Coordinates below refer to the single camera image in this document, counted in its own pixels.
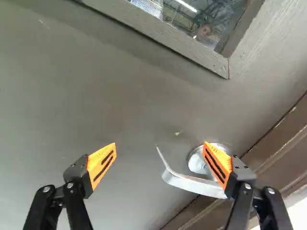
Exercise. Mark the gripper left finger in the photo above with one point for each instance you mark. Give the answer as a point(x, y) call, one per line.
point(76, 175)

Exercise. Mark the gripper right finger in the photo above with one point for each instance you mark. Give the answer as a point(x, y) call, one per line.
point(242, 175)

